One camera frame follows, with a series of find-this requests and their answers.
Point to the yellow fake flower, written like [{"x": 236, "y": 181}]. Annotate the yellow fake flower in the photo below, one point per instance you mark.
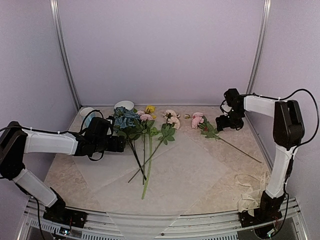
[{"x": 152, "y": 131}]

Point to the aluminium front rail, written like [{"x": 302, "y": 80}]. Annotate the aluminium front rail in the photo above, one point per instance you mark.
[{"x": 98, "y": 225}]

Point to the aluminium frame post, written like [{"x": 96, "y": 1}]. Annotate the aluminium frame post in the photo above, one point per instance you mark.
[
  {"x": 54, "y": 5},
  {"x": 260, "y": 45}
]

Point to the light blue mug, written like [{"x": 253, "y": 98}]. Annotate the light blue mug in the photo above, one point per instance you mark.
[{"x": 86, "y": 115}]

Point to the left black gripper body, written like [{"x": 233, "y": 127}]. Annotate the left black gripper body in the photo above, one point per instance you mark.
[{"x": 113, "y": 147}]

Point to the blue hydrangea fake flower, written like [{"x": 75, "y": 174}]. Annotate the blue hydrangea fake flower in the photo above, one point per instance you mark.
[{"x": 128, "y": 124}]

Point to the white bowl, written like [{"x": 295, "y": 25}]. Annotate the white bowl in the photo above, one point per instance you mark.
[{"x": 128, "y": 105}]

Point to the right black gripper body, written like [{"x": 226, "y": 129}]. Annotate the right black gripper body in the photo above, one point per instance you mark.
[{"x": 233, "y": 120}]

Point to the left aluminium frame post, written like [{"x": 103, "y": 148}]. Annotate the left aluminium frame post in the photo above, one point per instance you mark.
[{"x": 54, "y": 5}]

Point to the cream ribbon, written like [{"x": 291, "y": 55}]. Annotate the cream ribbon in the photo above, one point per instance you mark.
[{"x": 251, "y": 199}]

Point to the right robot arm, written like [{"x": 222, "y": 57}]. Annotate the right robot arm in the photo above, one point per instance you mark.
[{"x": 288, "y": 132}]

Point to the right aluminium frame post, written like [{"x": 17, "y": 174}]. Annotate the right aluminium frame post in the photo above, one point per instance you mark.
[{"x": 260, "y": 45}]

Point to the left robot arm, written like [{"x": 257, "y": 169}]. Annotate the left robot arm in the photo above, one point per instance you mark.
[{"x": 17, "y": 141}]

